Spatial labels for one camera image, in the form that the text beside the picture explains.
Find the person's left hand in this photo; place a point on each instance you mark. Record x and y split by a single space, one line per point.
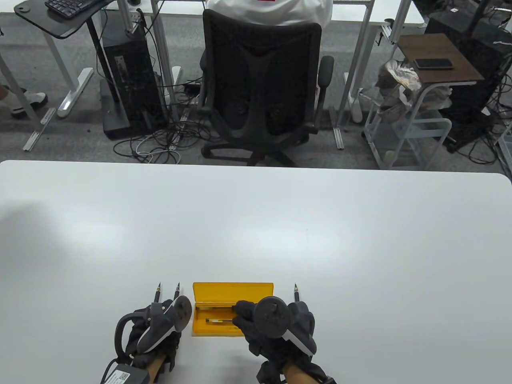
134 332

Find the person's right hand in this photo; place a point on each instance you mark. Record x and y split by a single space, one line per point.
246 324

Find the yellow pen case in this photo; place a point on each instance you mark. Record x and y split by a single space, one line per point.
232 290

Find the person's left forearm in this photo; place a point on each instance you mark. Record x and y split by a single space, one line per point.
155 364

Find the person's right forearm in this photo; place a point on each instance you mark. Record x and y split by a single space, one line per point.
296 375

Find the grey left hand controller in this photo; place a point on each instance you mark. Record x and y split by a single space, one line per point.
164 324

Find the black left wrist box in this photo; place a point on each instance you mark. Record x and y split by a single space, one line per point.
126 375

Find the white rolling cart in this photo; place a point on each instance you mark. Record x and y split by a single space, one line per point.
374 148

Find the black mesh office chair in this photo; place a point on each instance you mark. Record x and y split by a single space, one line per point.
260 80

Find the small black power box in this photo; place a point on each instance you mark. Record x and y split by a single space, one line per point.
192 84

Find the white desk with T-foot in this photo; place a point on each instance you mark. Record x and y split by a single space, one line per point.
76 90

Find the black computer tower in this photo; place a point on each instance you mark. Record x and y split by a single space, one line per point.
136 80

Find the crumpled plastic bag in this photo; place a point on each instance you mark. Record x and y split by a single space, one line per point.
400 76

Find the black smartphone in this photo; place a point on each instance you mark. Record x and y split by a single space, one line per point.
434 64

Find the black standing desk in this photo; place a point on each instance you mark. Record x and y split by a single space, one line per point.
40 20

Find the black keyboard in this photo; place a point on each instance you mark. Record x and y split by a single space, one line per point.
68 7

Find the brown top side table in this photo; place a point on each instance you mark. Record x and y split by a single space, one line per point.
440 48

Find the black equipment case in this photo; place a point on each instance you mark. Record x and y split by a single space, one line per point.
480 60

